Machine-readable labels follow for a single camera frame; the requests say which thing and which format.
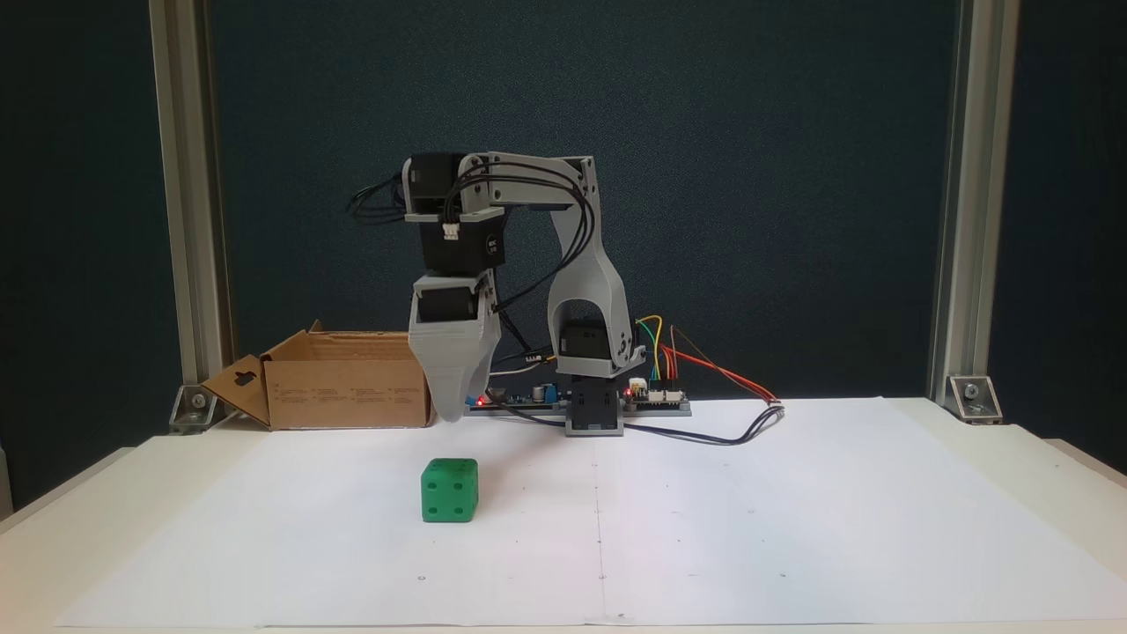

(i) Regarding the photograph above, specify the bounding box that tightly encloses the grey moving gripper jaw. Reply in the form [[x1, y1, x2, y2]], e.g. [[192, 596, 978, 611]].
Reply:
[[462, 343, 498, 422]]

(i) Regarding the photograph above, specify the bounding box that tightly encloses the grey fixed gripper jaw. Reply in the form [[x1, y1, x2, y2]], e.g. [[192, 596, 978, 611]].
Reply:
[[410, 343, 476, 424]]

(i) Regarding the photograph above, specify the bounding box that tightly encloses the green die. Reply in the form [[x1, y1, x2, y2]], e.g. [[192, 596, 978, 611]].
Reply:
[[421, 458, 480, 524]]

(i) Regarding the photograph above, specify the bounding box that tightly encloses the blue circuit board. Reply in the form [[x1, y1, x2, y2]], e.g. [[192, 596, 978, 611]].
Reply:
[[471, 379, 564, 417]]

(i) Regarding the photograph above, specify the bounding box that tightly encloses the brown cardboard box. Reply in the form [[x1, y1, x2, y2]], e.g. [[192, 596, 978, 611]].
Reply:
[[201, 321, 441, 432]]

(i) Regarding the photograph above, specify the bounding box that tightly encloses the circuit board with jumper wires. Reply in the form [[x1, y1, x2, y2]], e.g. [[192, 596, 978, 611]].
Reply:
[[622, 377, 692, 417]]

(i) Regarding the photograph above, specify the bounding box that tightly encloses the yellow jumper wire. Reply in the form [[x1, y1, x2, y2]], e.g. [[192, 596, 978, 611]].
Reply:
[[636, 315, 663, 381]]

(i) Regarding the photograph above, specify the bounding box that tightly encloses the red orange wire pair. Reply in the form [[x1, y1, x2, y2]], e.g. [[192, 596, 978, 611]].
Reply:
[[659, 326, 780, 406]]

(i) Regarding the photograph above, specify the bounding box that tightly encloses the metal corner bracket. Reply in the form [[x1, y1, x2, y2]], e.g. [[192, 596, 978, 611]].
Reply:
[[947, 374, 1005, 426], [169, 382, 221, 434]]

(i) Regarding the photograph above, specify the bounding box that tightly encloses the black table cable pair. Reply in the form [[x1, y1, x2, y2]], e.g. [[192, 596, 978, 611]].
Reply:
[[493, 403, 786, 446]]

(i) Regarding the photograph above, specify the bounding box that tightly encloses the aluminium frame post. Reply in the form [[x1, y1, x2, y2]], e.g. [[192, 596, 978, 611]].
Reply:
[[926, 0, 1022, 406], [148, 0, 237, 415]]

